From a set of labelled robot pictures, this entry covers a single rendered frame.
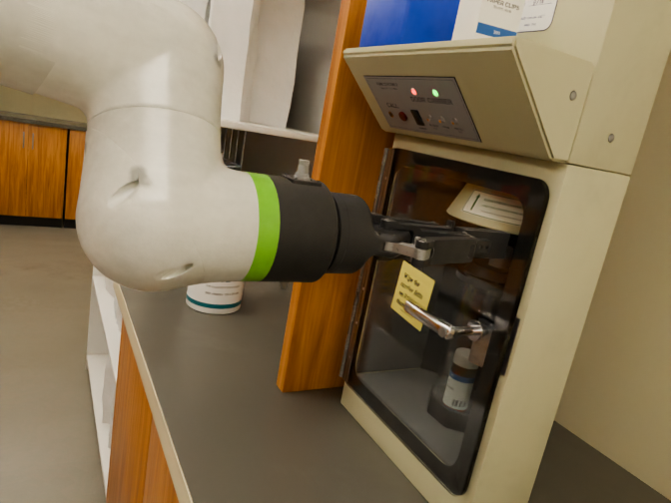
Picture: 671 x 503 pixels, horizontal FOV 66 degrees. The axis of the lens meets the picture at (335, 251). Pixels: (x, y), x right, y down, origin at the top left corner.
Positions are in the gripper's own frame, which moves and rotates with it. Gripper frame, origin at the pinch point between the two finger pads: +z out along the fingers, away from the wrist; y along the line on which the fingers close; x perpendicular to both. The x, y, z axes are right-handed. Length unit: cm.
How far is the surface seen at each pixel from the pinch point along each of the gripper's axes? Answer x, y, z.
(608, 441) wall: 36, 4, 48
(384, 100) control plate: -14.1, 21.8, -1.9
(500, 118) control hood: -13.4, 0.5, -1.1
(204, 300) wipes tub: 34, 68, -9
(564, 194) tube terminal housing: -7.0, -4.6, 5.4
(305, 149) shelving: 2, 147, 47
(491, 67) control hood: -17.6, -0.9, -5.3
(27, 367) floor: 131, 225, -45
